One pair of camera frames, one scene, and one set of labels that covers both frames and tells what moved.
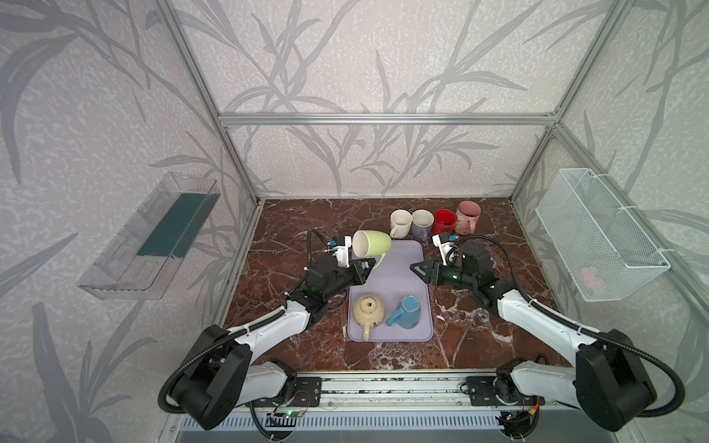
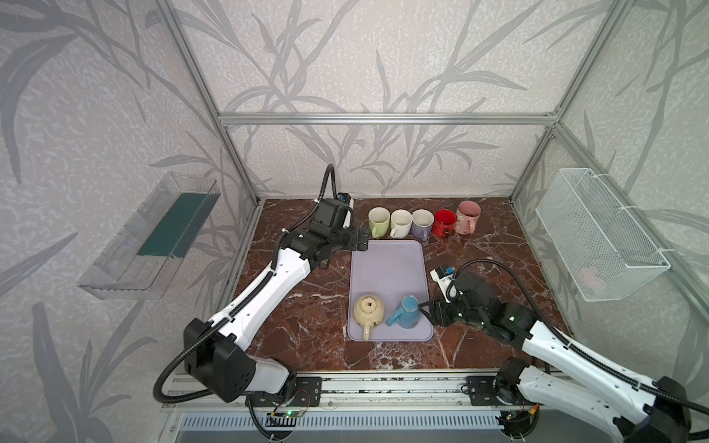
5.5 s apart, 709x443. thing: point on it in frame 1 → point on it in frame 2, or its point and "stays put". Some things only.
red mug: (444, 220) stays put
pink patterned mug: (467, 217) stays put
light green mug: (369, 244) → (378, 219)
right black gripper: (435, 271) → (443, 309)
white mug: (402, 219) stays put
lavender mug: (422, 223) stays put
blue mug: (409, 314) stays put
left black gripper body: (354, 271) → (360, 238)
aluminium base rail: (390, 391) stays put
